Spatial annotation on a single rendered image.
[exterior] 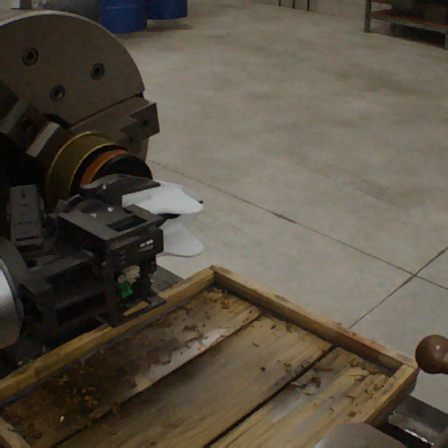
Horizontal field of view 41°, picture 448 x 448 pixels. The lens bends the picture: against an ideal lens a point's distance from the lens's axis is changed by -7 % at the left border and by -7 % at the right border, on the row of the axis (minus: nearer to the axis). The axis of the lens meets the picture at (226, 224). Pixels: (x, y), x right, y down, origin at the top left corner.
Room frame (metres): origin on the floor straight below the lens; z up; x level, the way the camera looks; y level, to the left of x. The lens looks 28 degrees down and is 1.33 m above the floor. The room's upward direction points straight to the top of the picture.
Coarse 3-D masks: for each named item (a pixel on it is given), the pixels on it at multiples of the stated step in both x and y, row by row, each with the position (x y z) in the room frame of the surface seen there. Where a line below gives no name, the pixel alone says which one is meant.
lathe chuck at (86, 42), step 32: (0, 32) 0.59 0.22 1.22; (32, 32) 0.62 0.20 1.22; (64, 32) 0.64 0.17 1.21; (96, 32) 0.68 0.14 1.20; (0, 64) 0.59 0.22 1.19; (32, 64) 0.62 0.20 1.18; (64, 64) 0.64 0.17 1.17; (96, 64) 0.68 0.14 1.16; (128, 64) 0.71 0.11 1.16; (32, 96) 0.61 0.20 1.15; (64, 96) 0.64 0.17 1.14; (96, 96) 0.67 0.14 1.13; (128, 96) 0.71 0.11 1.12; (0, 160) 0.58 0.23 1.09; (0, 192) 0.57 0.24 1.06; (0, 224) 0.57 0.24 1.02
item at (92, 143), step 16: (64, 144) 0.54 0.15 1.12; (80, 144) 0.54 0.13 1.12; (96, 144) 0.54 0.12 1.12; (112, 144) 0.54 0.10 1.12; (64, 160) 0.53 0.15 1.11; (80, 160) 0.52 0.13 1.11; (96, 160) 0.52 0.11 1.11; (112, 160) 0.51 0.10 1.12; (128, 160) 0.52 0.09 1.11; (48, 176) 0.53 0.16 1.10; (64, 176) 0.52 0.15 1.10; (80, 176) 0.51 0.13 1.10; (96, 176) 0.50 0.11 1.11; (144, 176) 0.54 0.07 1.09; (48, 192) 0.52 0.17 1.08; (64, 192) 0.51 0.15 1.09
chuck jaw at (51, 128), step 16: (0, 80) 0.54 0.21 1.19; (0, 96) 0.54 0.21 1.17; (16, 96) 0.56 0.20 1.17; (0, 112) 0.54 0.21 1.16; (16, 112) 0.54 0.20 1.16; (32, 112) 0.55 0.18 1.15; (0, 128) 0.53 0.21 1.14; (16, 128) 0.53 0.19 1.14; (32, 128) 0.55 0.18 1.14; (48, 128) 0.55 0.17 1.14; (16, 144) 0.53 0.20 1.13; (32, 144) 0.54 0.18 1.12; (48, 144) 0.53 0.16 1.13; (32, 160) 0.55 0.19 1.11; (48, 160) 0.53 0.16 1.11
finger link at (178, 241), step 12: (168, 216) 0.49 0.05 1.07; (180, 216) 0.49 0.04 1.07; (192, 216) 0.50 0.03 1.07; (168, 228) 0.48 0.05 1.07; (180, 228) 0.48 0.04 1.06; (168, 240) 0.46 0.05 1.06; (180, 240) 0.46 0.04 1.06; (192, 240) 0.46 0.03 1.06; (168, 252) 0.45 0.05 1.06; (180, 252) 0.45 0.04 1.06; (192, 252) 0.45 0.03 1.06
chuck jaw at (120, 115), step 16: (112, 112) 0.67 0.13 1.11; (128, 112) 0.66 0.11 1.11; (144, 112) 0.67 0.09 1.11; (64, 128) 0.64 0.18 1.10; (80, 128) 0.63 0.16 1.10; (96, 128) 0.63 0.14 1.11; (112, 128) 0.62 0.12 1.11; (128, 128) 0.63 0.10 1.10; (144, 128) 0.67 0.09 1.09; (128, 144) 0.60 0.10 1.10
